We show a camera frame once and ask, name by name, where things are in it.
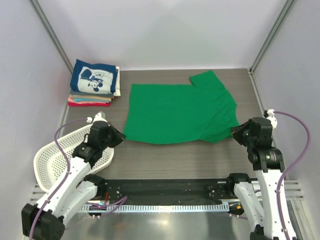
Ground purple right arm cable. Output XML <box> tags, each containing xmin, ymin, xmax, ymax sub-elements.
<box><xmin>229</xmin><ymin>111</ymin><xmax>312</xmax><ymax>240</ymax></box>

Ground navy printed folded t shirt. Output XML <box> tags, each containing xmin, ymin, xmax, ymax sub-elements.
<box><xmin>70</xmin><ymin>59</ymin><xmax>119</xmax><ymax>95</ymax></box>

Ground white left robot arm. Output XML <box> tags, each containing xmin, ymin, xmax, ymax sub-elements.
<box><xmin>21</xmin><ymin>116</ymin><xmax>126</xmax><ymax>240</ymax></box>

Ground turquoise folded t shirt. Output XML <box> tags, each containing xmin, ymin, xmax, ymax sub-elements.
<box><xmin>72</xmin><ymin>98</ymin><xmax>98</xmax><ymax>103</ymax></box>

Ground green t shirt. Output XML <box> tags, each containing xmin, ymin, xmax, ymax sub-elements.
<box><xmin>124</xmin><ymin>70</ymin><xmax>239</xmax><ymax>145</ymax></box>

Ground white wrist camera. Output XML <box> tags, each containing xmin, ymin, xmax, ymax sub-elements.
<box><xmin>85</xmin><ymin>111</ymin><xmax>108</xmax><ymax>124</ymax></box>
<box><xmin>263</xmin><ymin>109</ymin><xmax>278</xmax><ymax>130</ymax></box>

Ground salmon pink folded t shirt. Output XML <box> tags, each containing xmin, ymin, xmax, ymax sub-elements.
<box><xmin>68</xmin><ymin>94</ymin><xmax>113</xmax><ymax>103</ymax></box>

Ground white slotted cable duct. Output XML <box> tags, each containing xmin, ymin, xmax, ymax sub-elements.
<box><xmin>78</xmin><ymin>202</ymin><xmax>230</xmax><ymax>214</ymax></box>

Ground grey teal folded t shirt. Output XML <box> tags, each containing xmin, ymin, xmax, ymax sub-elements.
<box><xmin>69</xmin><ymin>89</ymin><xmax>114</xmax><ymax>98</ymax></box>

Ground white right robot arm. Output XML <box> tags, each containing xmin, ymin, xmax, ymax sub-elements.
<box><xmin>225</xmin><ymin>115</ymin><xmax>298</xmax><ymax>240</ymax></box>

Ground red folded t shirt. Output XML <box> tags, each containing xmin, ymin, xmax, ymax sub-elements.
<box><xmin>67</xmin><ymin>102</ymin><xmax>110</xmax><ymax>107</ymax></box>

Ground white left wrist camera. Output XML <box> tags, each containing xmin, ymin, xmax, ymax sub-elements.
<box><xmin>85</xmin><ymin>111</ymin><xmax>108</xmax><ymax>124</ymax></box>

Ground beige folded t shirt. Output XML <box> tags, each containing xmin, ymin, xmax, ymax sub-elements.
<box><xmin>69</xmin><ymin>94</ymin><xmax>114</xmax><ymax>102</ymax></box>

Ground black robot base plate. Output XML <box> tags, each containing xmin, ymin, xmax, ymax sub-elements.
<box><xmin>93</xmin><ymin>178</ymin><xmax>237</xmax><ymax>206</ymax></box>

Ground white folded t shirt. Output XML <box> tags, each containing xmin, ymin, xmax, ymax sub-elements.
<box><xmin>113</xmin><ymin>66</ymin><xmax>121</xmax><ymax>97</ymax></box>

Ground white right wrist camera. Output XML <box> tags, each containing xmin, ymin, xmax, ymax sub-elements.
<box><xmin>263</xmin><ymin>109</ymin><xmax>278</xmax><ymax>130</ymax></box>

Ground left aluminium corner post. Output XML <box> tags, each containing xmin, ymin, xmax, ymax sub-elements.
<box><xmin>28</xmin><ymin>0</ymin><xmax>74</xmax><ymax>73</ymax></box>

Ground right aluminium corner post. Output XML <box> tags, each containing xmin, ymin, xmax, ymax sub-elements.
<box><xmin>248</xmin><ymin>0</ymin><xmax>298</xmax><ymax>75</ymax></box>

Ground white perforated plastic basket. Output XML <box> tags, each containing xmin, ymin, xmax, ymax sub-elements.
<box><xmin>33</xmin><ymin>125</ymin><xmax>115</xmax><ymax>192</ymax></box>

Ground aluminium corner post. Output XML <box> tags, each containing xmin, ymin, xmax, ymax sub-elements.
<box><xmin>28</xmin><ymin>0</ymin><xmax>74</xmax><ymax>73</ymax></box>
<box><xmin>248</xmin><ymin>0</ymin><xmax>298</xmax><ymax>75</ymax></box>

